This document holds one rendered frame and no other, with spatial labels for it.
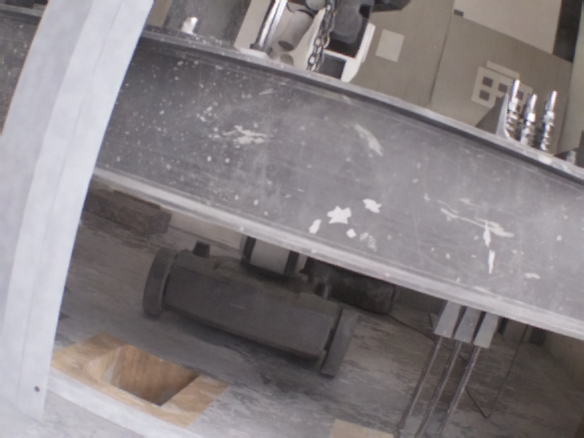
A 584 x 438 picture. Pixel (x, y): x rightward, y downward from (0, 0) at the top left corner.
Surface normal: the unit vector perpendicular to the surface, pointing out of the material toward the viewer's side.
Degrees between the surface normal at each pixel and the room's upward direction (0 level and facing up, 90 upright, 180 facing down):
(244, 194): 90
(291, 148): 90
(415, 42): 90
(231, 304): 90
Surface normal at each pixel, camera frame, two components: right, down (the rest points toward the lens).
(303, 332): -0.06, 0.03
